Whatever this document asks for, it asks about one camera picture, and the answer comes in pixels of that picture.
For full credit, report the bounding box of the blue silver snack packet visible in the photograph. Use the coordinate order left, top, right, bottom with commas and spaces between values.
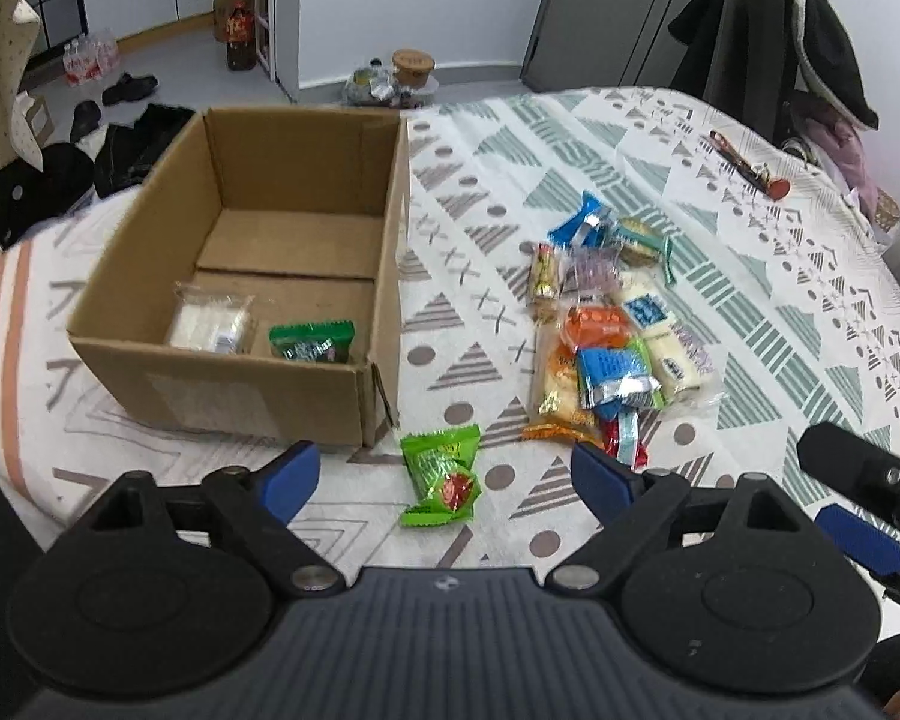
575, 338, 665, 421

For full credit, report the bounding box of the long cream cake packet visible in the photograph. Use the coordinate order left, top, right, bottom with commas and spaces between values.
614, 273, 720, 408

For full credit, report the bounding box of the green strawberry snack packet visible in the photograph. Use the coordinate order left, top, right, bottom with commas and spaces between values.
400, 424, 481, 528

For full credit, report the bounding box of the orange snack packet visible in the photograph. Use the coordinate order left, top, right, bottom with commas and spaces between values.
560, 304, 634, 353

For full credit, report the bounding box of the orange label cracker packet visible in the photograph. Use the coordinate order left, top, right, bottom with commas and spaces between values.
521, 323, 601, 445

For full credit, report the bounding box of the yellow bread stick packet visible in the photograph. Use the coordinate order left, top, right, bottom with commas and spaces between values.
528, 242, 560, 319

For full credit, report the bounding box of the red snack packet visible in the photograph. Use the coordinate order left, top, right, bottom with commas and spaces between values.
603, 408, 649, 472

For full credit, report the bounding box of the dark green snack packet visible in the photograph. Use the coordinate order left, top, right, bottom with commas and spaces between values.
268, 320, 356, 364

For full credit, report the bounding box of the clear white candy packet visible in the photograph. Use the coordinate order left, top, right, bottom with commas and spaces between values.
165, 283, 255, 355

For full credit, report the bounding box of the brown cardboard box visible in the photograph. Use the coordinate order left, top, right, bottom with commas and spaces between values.
68, 106, 409, 445

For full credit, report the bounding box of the patterned white bedspread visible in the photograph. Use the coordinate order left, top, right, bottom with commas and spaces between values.
0, 85, 900, 642

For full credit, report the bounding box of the purple clear snack packet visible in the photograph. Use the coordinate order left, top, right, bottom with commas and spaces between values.
560, 247, 621, 302

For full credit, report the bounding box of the round biscuit green wrapper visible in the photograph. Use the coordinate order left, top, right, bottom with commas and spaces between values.
611, 218, 676, 286

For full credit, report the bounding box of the blue wrapped snack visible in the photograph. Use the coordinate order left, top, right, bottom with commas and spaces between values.
548, 192, 616, 249

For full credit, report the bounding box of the pink garment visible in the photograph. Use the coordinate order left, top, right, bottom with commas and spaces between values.
790, 91, 880, 221

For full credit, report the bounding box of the black clothes pile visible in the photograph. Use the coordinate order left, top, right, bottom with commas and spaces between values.
0, 104, 194, 249

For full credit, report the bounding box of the plastic bag with items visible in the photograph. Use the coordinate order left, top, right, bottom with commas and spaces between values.
343, 59, 400, 107

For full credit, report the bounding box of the black shoe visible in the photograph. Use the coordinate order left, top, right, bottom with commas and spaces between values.
69, 99, 102, 145
102, 73, 159, 107

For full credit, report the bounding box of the wooden lid jar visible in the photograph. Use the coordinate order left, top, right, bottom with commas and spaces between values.
391, 49, 436, 89

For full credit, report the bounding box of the small cardboard box floor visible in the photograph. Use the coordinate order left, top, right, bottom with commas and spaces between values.
16, 91, 55, 146

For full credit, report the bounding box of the dark coat on chair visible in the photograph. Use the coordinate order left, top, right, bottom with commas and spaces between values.
668, 0, 880, 142

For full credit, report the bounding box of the dark soda bottle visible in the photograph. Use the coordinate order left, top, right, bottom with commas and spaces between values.
226, 2, 256, 71

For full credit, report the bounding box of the grey door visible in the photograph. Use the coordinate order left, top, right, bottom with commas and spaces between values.
521, 0, 691, 93

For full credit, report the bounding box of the water bottle pack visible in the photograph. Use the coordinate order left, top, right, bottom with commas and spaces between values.
63, 29, 121, 86

